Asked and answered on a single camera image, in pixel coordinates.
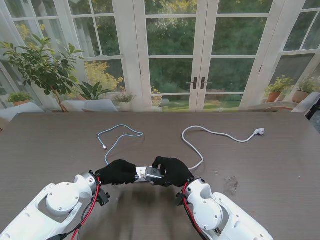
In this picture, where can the broad leaf green plant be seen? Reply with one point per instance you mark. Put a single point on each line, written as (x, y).
(93, 91)

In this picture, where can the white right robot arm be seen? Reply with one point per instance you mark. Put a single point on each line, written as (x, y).
(212, 210)

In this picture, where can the grey charger adapter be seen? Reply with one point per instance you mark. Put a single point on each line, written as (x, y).
(154, 173)

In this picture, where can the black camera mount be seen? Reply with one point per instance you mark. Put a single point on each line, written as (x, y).
(180, 199)

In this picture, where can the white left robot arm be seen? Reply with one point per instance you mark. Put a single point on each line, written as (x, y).
(55, 202)

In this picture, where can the black stand piece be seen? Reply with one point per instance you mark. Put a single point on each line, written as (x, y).
(315, 108)

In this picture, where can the white power strip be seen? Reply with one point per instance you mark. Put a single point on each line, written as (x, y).
(140, 172)

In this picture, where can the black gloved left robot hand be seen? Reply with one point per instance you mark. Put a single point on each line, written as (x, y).
(117, 173)

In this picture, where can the small bushy potted plant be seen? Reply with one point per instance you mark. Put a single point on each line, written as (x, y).
(18, 98)

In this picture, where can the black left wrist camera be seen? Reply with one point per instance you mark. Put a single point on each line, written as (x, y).
(104, 198)

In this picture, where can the plant in terracotta pot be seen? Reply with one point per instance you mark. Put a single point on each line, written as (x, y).
(273, 96)

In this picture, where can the white planter box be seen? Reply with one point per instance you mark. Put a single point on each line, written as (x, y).
(95, 105)

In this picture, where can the tall leafy green plant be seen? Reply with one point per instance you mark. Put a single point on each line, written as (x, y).
(42, 67)

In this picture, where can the plant in tan pot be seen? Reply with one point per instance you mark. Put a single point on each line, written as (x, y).
(300, 96)

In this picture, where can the flowering plant in white pot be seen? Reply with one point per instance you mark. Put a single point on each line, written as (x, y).
(124, 98)

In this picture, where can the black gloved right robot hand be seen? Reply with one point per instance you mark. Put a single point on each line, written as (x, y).
(175, 172)

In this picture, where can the white glass door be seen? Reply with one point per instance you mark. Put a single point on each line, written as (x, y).
(255, 80)
(145, 75)

